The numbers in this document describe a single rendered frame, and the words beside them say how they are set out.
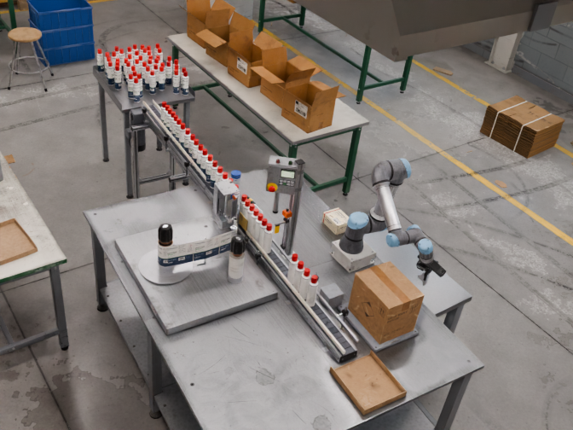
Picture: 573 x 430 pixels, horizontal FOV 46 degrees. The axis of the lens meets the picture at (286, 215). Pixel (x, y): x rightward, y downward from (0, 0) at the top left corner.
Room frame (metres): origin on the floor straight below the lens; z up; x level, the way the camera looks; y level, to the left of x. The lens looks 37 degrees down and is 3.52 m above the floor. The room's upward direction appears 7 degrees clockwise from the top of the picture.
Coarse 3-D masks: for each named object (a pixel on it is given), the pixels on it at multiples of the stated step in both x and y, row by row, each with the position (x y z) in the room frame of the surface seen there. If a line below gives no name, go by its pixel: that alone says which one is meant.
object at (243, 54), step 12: (240, 36) 5.79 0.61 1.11; (252, 36) 5.88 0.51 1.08; (264, 36) 5.86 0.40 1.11; (240, 48) 5.79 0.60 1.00; (252, 48) 5.87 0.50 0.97; (264, 48) 5.76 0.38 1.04; (228, 60) 5.70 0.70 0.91; (240, 60) 5.55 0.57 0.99; (252, 60) 5.86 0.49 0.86; (228, 72) 5.69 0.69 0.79; (240, 72) 5.55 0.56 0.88; (252, 72) 5.45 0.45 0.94; (252, 84) 5.48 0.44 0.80
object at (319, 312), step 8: (256, 248) 3.17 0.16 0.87; (272, 256) 3.11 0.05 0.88; (280, 264) 3.04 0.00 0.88; (288, 288) 2.85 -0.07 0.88; (296, 296) 2.79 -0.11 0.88; (320, 312) 2.69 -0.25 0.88; (328, 320) 2.64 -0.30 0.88; (328, 328) 2.57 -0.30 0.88; (336, 328) 2.58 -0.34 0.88; (328, 336) 2.52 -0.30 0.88; (336, 336) 2.52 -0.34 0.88; (344, 344) 2.48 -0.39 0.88
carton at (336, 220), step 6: (330, 210) 3.61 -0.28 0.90; (336, 210) 3.62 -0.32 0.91; (324, 216) 3.57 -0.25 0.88; (330, 216) 3.55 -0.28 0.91; (336, 216) 3.56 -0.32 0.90; (342, 216) 3.56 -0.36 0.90; (324, 222) 3.56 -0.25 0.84; (330, 222) 3.52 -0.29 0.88; (336, 222) 3.49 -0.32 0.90; (342, 222) 3.50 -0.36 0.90; (330, 228) 3.51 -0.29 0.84; (336, 228) 3.46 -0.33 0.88; (342, 228) 3.48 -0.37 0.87; (336, 234) 3.46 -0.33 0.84
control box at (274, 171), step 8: (272, 160) 3.22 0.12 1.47; (280, 160) 3.23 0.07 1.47; (288, 160) 3.25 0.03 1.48; (272, 168) 3.18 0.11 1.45; (280, 168) 3.18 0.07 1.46; (288, 168) 3.18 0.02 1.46; (296, 168) 3.19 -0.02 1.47; (272, 176) 3.18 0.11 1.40; (280, 176) 3.18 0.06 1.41; (296, 176) 3.18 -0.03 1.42; (272, 184) 3.18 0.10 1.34; (280, 192) 3.18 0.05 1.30; (288, 192) 3.18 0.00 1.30
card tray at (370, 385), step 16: (336, 368) 2.35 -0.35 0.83; (352, 368) 2.36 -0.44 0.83; (368, 368) 2.38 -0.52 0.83; (384, 368) 2.37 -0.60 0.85; (352, 384) 2.26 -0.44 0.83; (368, 384) 2.27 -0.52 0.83; (384, 384) 2.28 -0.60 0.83; (400, 384) 2.27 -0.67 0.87; (352, 400) 2.16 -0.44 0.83; (368, 400) 2.17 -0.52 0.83; (384, 400) 2.18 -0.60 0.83
